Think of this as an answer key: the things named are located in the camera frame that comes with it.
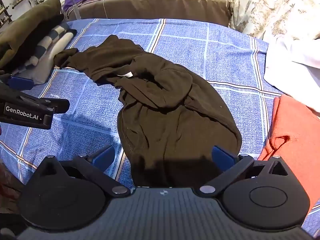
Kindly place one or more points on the orange cloth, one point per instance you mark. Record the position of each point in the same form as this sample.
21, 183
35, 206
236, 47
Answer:
295, 135

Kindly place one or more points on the brown bed cover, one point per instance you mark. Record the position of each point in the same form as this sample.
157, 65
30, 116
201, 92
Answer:
155, 6

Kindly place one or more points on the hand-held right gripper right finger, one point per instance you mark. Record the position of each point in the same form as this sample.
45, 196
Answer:
223, 158

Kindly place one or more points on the folded checkered garment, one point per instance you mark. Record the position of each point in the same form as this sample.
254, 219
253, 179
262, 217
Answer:
53, 33

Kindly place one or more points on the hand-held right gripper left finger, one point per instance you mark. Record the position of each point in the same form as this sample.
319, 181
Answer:
105, 156

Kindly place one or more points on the dark brown t-shirt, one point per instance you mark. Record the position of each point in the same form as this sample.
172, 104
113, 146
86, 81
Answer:
162, 105

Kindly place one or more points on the white cloth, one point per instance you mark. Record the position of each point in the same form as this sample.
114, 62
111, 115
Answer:
292, 60

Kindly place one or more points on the blue plaid bed sheet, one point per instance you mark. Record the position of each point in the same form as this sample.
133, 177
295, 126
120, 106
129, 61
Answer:
212, 55

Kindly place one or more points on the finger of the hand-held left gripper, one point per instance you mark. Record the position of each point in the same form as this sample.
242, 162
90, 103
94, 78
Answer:
58, 105
21, 83

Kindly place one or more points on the dark red cloth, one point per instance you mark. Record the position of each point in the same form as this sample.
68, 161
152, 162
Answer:
8, 187

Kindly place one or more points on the folded light grey garment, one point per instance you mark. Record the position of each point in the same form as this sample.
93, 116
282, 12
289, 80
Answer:
47, 62

